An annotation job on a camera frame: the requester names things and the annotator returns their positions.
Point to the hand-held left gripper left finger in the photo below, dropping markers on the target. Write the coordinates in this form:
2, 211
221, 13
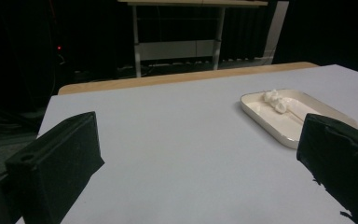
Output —
56, 168

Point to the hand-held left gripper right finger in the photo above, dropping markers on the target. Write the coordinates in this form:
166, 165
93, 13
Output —
341, 165

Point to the white rectangular tray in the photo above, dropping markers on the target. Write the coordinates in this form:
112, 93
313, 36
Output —
273, 121

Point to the white paper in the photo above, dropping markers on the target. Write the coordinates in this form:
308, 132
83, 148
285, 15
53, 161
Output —
276, 101

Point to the pale blue table mat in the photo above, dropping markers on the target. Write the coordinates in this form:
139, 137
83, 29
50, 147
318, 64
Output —
183, 140

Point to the white upright panel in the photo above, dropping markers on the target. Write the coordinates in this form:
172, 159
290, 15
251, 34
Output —
276, 31

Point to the white metal desk frame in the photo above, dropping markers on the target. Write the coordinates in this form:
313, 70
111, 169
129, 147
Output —
167, 49

